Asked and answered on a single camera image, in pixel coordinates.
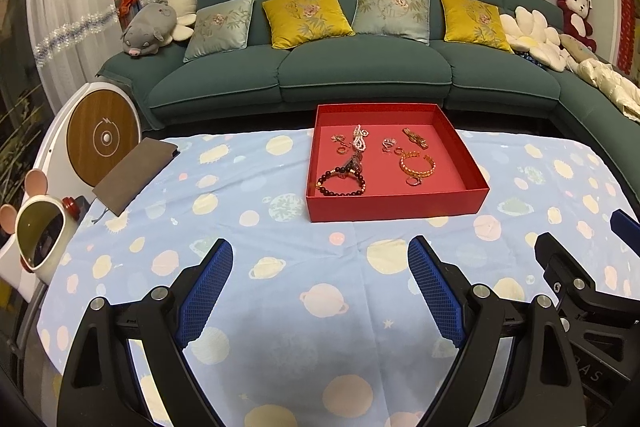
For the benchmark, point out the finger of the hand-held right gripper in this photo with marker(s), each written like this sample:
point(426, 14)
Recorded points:
point(560, 262)
point(627, 229)

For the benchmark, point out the mouse-eared mirror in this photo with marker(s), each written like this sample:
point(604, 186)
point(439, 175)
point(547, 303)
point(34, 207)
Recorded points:
point(42, 232)

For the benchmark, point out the white machine with wooden disc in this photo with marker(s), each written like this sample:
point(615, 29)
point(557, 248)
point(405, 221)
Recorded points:
point(102, 137)

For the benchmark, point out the red monkey plush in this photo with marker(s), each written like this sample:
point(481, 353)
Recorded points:
point(575, 14)

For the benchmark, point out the red tray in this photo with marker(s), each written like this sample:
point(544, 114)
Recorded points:
point(380, 174)

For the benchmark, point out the beige round cushion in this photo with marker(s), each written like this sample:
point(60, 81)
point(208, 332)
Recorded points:
point(580, 49)

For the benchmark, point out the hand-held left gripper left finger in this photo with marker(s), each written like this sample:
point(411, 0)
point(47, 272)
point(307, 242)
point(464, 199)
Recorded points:
point(207, 287)

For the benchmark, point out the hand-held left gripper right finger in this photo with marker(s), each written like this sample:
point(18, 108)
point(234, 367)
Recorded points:
point(435, 287)

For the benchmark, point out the pearl bead jewelry piece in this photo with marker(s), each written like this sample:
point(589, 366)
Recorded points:
point(359, 139)

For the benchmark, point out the red curtain bow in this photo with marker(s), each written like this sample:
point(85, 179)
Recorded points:
point(127, 2)

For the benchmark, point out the red wall hanging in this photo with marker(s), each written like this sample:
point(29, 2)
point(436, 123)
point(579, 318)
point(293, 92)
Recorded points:
point(627, 17)

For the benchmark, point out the blue patterned cloth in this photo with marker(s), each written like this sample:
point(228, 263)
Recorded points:
point(530, 58)

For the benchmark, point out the yellow embroidered pillow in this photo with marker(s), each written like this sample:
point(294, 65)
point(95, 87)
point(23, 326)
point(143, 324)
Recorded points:
point(475, 22)
point(305, 14)

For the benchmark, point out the teal sofa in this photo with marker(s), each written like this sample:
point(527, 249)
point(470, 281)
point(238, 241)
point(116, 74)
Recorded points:
point(360, 72)

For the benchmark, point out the cream quilt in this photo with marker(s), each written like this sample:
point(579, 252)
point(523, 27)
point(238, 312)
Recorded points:
point(610, 82)

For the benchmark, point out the grey pig plush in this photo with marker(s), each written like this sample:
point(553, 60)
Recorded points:
point(150, 27)

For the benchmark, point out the white flower cushion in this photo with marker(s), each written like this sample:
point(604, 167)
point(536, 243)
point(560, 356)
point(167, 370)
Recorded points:
point(532, 37)

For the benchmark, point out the blue planet print tablecloth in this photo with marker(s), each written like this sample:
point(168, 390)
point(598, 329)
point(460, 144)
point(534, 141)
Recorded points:
point(300, 257)

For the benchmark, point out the brown pouch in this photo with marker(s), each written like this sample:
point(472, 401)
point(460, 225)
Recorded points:
point(135, 172)

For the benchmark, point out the pale blue embroidered pillow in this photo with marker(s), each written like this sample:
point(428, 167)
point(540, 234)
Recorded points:
point(220, 27)
point(392, 9)

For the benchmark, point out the small red knob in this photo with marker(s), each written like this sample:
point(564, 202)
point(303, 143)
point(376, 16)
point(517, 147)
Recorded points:
point(72, 206)

